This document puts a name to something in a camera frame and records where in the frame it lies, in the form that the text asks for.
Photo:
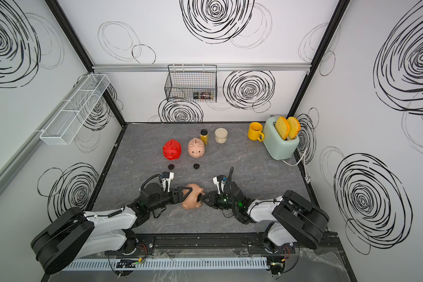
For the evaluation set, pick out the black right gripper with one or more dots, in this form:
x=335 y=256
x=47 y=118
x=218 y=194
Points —
x=213 y=197

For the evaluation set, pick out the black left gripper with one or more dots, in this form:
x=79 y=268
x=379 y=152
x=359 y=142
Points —
x=175 y=200

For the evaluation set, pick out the dark pink piggy bank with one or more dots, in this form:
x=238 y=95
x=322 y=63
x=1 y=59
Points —
x=192 y=202

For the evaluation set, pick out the red piggy bank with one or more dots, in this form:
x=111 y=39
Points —
x=172 y=150

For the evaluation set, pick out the light pink piggy bank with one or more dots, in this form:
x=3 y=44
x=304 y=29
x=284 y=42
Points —
x=196 y=148

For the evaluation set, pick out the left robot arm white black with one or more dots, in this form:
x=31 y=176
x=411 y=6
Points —
x=77 y=233

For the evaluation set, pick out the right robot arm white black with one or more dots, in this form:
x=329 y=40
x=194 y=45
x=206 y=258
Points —
x=292 y=218

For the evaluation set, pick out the yellow spice jar black lid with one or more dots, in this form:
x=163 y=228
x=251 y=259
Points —
x=204 y=136

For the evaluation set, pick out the yellow mug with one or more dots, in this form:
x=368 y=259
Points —
x=255 y=132

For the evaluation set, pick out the mint green toaster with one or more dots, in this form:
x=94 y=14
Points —
x=278 y=148

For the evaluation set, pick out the small items in basket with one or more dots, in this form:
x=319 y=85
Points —
x=202 y=96

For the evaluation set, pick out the yellow toast slice left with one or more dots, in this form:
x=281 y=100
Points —
x=282 y=127

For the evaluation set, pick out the yellow toast slice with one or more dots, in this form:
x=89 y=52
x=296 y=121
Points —
x=282 y=127
x=295 y=127

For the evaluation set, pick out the yellow toast slice right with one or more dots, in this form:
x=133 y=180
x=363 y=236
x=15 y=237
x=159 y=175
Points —
x=295 y=127

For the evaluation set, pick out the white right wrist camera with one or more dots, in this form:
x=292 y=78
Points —
x=220 y=182

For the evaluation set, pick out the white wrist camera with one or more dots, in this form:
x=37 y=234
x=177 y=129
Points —
x=220 y=182
x=167 y=177

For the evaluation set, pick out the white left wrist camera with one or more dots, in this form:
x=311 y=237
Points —
x=167 y=177

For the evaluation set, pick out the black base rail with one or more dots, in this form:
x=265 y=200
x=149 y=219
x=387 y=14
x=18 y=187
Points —
x=256 y=243

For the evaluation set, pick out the black wire basket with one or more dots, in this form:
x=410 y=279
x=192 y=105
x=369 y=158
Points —
x=180 y=86

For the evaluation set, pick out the aluminium wall rail back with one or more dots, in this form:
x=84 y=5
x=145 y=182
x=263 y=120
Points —
x=198 y=67

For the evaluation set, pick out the aluminium wall rail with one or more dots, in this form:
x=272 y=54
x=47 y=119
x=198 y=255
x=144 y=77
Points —
x=20 y=158
x=198 y=67

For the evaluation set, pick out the white slotted cable duct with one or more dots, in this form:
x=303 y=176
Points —
x=213 y=263

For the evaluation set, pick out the white wire shelf basket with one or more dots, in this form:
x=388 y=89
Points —
x=85 y=108

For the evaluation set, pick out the black corner frame post left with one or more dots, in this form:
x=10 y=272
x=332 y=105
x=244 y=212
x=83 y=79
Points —
x=74 y=41

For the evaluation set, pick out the black corner frame post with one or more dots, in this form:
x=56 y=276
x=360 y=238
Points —
x=74 y=41
x=322 y=47

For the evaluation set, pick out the aluminium wall rail left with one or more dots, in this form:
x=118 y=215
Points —
x=20 y=158

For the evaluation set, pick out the black corner frame post right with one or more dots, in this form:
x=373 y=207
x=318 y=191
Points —
x=322 y=47

